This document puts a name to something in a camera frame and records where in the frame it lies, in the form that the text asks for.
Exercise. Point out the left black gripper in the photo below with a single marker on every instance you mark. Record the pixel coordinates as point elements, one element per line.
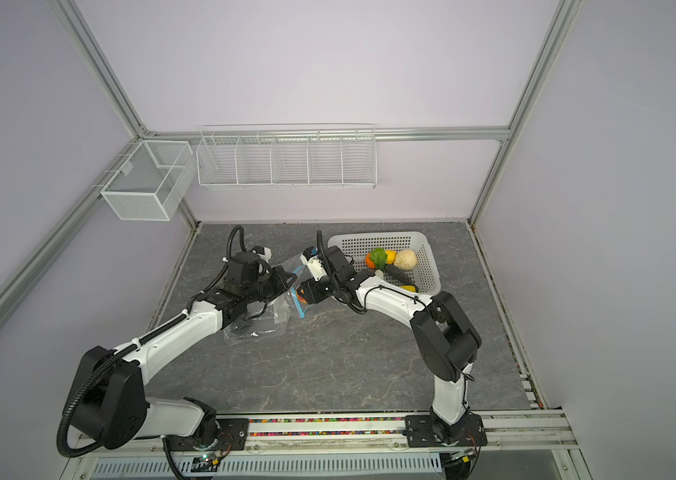
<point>278,274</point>

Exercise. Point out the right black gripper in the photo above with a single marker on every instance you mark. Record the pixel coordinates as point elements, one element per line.
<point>311,293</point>

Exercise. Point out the white plastic perforated basket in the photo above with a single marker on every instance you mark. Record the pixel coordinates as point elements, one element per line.
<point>357,246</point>

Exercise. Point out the clear zip top bag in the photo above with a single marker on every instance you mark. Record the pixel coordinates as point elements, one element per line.
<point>270,320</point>

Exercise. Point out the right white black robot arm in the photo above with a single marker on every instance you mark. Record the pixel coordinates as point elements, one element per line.
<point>447,340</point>

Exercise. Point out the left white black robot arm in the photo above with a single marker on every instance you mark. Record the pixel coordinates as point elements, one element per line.
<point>107,406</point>

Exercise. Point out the orange toy carrot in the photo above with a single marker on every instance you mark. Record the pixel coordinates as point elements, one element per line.
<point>369,261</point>

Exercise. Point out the dark green toy cucumber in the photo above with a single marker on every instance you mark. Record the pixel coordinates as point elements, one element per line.
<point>400,275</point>

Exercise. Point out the beige round toy bun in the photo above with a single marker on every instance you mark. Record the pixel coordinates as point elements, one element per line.
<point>406,259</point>

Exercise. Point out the small white mesh box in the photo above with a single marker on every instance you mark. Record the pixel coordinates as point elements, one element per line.
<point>152,181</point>

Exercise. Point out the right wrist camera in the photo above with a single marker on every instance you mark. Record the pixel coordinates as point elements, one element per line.
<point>315,266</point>

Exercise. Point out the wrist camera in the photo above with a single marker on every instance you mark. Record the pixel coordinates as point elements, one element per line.
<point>315,266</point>
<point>263,252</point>

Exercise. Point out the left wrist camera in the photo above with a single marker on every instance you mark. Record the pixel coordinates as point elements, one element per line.
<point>263,252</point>

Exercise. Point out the long white wire shelf basket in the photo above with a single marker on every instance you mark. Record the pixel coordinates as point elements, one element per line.
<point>287,156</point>

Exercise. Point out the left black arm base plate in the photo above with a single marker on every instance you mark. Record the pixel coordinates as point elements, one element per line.
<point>228,434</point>

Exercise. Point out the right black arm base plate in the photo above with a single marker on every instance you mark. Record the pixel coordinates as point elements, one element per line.
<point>429,431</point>

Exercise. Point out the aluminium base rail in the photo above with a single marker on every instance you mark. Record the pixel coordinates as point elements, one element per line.
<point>359,433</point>

